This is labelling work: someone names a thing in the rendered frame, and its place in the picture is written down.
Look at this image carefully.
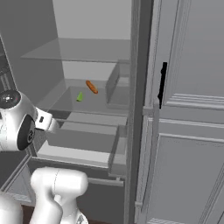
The grey fridge door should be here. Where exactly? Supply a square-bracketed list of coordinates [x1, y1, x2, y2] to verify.
[123, 0, 156, 224]

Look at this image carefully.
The grey cupboard door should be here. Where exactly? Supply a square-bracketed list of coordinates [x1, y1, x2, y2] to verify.
[136, 115, 224, 224]
[143, 0, 224, 118]

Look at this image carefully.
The grey fridge drawer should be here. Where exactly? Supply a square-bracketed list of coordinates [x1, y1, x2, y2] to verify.
[36, 111, 130, 170]

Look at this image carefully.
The glass fridge shelf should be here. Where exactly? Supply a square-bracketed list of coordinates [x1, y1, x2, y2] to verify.
[36, 78, 131, 118]
[20, 37, 132, 64]

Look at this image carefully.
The orange sausage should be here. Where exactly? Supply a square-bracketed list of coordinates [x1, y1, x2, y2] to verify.
[85, 80, 100, 95]

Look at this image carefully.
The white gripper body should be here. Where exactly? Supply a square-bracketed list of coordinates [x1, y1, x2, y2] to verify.
[47, 115, 61, 135]

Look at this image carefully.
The grey open fridge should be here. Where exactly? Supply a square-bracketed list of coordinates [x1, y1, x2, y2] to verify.
[0, 0, 138, 224]

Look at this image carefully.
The black cupboard handle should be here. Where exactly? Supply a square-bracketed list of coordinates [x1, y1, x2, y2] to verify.
[157, 61, 169, 110]

